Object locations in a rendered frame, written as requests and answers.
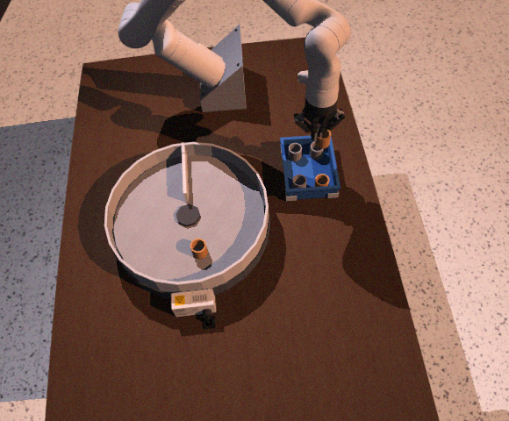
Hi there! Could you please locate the blue open-top crate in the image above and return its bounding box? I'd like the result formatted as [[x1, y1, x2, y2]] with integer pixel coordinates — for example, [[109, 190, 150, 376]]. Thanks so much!
[[280, 136, 341, 201]]

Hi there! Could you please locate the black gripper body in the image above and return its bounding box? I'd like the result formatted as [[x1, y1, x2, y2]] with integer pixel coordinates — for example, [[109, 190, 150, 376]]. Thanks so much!
[[303, 98, 338, 124]]

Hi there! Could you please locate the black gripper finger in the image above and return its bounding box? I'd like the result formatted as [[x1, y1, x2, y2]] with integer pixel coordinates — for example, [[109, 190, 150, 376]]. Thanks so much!
[[318, 109, 345, 138], [294, 112, 319, 142]]

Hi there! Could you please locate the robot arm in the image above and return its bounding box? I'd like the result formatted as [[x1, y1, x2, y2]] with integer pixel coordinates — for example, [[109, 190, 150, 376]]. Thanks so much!
[[118, 0, 351, 108]]

